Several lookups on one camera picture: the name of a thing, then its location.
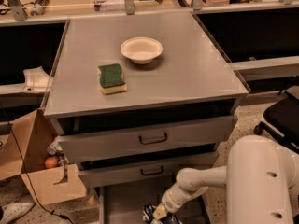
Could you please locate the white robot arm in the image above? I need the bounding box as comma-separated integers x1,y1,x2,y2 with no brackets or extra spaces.
153,135,299,224

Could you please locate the metal tool in box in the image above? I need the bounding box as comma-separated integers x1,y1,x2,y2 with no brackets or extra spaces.
56,155,69,185

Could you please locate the white paper bowl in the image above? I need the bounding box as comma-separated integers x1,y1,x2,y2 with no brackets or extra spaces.
121,37,164,64

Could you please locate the green and yellow sponge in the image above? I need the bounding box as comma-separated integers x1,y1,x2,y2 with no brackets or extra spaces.
98,63,127,95

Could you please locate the bottom grey drawer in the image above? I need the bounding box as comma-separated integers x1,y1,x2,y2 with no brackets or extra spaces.
100,175,214,224

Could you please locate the grey drawer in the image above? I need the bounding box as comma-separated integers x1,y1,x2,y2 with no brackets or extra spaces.
58,115,238,163
78,151,219,187
100,175,214,224

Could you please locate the black floor cable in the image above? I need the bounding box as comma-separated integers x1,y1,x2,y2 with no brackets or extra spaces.
0,101,76,224

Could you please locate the white plastic bracket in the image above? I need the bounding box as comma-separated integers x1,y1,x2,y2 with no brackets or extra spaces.
21,66,53,92

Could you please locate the white shoe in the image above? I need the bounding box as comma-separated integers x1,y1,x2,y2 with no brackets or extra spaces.
0,201,34,224

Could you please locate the small can in box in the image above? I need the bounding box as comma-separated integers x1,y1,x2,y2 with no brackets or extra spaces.
47,140,62,155

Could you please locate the top grey drawer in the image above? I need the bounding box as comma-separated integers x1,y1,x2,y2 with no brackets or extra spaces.
58,115,238,163

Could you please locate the orange fruit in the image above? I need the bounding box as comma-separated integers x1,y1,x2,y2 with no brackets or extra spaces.
45,157,58,169

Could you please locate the brown cardboard box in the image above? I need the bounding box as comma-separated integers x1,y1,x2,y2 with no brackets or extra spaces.
0,109,87,205

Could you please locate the black office chair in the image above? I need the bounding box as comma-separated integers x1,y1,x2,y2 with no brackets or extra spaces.
253,86,299,154

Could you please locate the middle grey drawer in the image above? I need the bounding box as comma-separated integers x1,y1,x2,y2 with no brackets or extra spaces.
78,151,219,187

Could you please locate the grey metal drawer cabinet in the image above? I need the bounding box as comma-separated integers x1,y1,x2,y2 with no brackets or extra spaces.
43,10,250,224

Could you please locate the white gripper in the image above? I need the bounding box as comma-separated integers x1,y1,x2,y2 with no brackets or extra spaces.
153,189,187,220

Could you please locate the blue chip bag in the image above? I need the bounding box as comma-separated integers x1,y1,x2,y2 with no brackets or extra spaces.
143,204,182,224

